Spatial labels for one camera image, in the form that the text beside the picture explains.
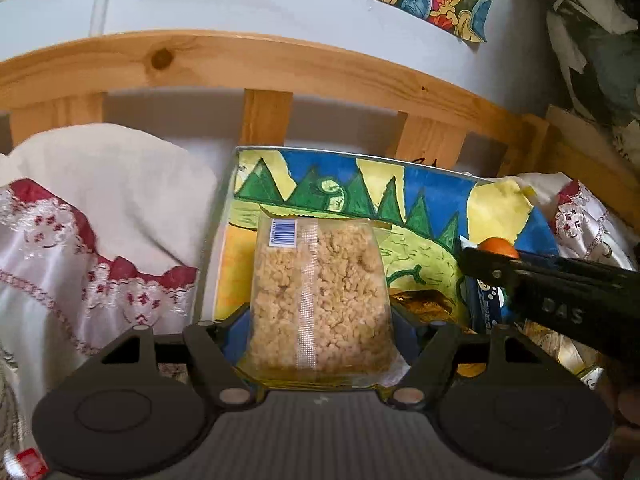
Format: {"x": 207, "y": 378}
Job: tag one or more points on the wooden bed rail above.
{"x": 200, "y": 60}

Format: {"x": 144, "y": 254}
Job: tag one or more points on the metal tray with colourful lining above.
{"x": 350, "y": 195}

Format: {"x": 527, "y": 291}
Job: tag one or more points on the dark patterned curtain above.
{"x": 595, "y": 35}

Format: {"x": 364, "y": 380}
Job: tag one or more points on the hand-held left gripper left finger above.
{"x": 239, "y": 332}

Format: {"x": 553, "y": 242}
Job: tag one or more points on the white pillow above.
{"x": 100, "y": 175}

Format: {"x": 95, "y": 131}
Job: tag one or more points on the red snack packet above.
{"x": 31, "y": 464}

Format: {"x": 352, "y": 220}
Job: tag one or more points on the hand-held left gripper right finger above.
{"x": 406, "y": 332}

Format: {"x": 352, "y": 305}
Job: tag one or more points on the floral printed blanket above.
{"x": 50, "y": 280}

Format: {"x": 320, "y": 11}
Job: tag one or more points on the clear rice crisp cake packet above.
{"x": 320, "y": 290}

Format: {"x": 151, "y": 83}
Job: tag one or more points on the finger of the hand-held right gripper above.
{"x": 487, "y": 270}

